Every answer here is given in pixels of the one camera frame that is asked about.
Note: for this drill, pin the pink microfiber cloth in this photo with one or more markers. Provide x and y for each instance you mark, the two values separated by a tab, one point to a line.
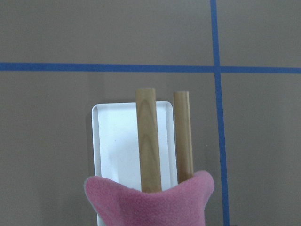
182	205

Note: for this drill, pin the white rectangular tray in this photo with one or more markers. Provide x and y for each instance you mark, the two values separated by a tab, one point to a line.
115	143

